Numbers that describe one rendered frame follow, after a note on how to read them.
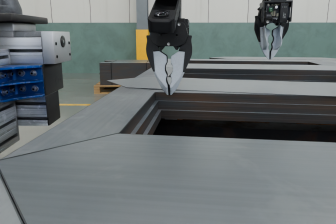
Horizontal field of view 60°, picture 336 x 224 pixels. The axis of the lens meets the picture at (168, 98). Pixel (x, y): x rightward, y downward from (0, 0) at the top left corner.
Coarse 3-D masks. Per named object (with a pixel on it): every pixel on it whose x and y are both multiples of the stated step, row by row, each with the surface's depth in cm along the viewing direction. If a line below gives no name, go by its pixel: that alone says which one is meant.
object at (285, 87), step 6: (276, 84) 69; (282, 84) 69; (288, 84) 69; (294, 84) 69; (300, 84) 69; (306, 84) 69; (282, 90) 61; (288, 90) 61; (294, 90) 61; (300, 90) 61; (306, 90) 61; (312, 90) 61
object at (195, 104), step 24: (192, 72) 103; (216, 72) 102; (240, 72) 101; (264, 72) 100; (288, 72) 99; (312, 72) 98; (168, 96) 60; (192, 96) 60; (216, 96) 59; (240, 96) 58; (264, 96) 58; (288, 96) 57; (312, 96) 57; (144, 120) 46; (240, 120) 58; (264, 120) 57; (288, 120) 57; (312, 120) 56
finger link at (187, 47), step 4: (188, 36) 56; (188, 40) 56; (184, 44) 56; (188, 44) 56; (180, 48) 56; (184, 48) 56; (188, 48) 56; (188, 52) 56; (184, 56) 57; (188, 56) 57; (184, 60) 57; (188, 60) 57; (184, 64) 57; (184, 68) 57
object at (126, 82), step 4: (148, 76) 81; (120, 80) 74; (124, 80) 74; (128, 80) 74; (132, 80) 74; (136, 80) 74; (140, 80) 74; (120, 84) 68; (124, 84) 68; (128, 84) 68; (132, 84) 68
